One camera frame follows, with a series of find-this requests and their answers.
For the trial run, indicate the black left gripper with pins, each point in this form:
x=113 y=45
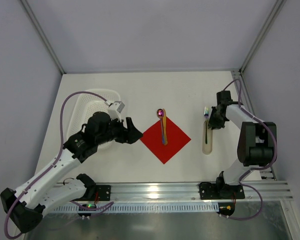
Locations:
x=125 y=131

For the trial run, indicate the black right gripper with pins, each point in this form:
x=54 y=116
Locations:
x=217 y=116

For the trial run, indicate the iridescent rainbow fork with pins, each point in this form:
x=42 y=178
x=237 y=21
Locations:
x=206 y=117

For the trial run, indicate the iridescent rainbow spoon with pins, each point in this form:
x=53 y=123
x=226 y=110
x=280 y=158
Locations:
x=160 y=115

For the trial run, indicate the gold knife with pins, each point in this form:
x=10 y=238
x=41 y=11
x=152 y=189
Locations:
x=165 y=127

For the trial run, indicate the red paper napkin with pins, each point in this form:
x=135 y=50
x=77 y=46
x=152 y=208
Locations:
x=176 y=140

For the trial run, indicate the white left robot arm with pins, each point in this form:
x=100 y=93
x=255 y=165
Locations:
x=26 y=205

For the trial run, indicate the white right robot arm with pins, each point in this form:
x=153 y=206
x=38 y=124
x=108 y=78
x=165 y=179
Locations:
x=256 y=149

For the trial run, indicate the beige oblong utensil tray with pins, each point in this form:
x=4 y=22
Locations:
x=207 y=149

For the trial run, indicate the white perforated plastic basket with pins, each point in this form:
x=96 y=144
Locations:
x=86 y=105

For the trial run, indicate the right black connector box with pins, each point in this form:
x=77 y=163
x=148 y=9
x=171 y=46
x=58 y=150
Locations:
x=225 y=209

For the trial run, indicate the black connector box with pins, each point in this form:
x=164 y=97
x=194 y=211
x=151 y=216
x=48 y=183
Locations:
x=86 y=211
x=225 y=209

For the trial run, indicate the left black connector box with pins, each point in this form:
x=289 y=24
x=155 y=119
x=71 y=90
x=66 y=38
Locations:
x=86 y=211

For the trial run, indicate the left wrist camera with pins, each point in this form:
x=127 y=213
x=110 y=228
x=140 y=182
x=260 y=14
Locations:
x=114 y=110

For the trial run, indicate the aluminium right side rail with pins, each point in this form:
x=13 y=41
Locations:
x=266 y=171

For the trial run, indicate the aluminium rail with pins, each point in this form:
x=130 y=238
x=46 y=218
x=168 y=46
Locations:
x=270 y=190
x=266 y=171

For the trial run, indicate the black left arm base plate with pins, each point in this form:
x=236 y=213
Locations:
x=102 y=193

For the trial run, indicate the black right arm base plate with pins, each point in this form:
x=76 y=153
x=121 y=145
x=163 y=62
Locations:
x=207 y=191

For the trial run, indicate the white slotted cable duct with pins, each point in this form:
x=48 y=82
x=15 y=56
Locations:
x=163 y=207

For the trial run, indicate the aluminium front rail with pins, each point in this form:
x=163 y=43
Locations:
x=270 y=190

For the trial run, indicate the left aluminium frame post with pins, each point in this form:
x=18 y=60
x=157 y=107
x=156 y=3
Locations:
x=41 y=34

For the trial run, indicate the aluminium frame post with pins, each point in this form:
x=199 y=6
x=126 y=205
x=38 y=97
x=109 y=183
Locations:
x=41 y=34
x=268 y=22

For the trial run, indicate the right aluminium frame post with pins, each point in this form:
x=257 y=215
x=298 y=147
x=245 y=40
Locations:
x=268 y=22

